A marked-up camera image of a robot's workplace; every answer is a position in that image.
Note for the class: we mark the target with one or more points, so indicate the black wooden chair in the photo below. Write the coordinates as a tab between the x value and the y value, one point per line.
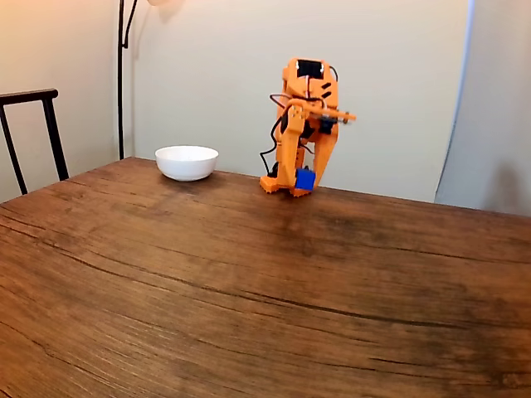
50	124

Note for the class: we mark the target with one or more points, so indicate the white bowl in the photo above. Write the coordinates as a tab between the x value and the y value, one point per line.
186	166

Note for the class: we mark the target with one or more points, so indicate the blue cube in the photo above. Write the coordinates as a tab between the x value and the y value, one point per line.
306	180

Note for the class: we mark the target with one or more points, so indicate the black floor lamp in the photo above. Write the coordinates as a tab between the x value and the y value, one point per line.
120	103

